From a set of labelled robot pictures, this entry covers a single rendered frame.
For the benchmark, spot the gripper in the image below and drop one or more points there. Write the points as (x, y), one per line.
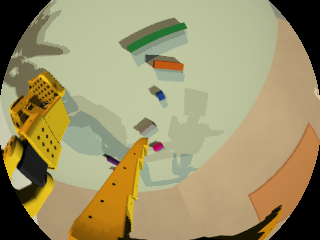
(109, 215)

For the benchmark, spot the orange rod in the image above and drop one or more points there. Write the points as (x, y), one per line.
(167, 65)

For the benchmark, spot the green rod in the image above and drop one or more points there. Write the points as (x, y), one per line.
(156, 35)

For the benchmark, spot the purple rod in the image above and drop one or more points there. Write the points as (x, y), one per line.
(112, 160)

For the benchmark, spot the small blue block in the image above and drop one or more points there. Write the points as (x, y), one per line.
(160, 95)

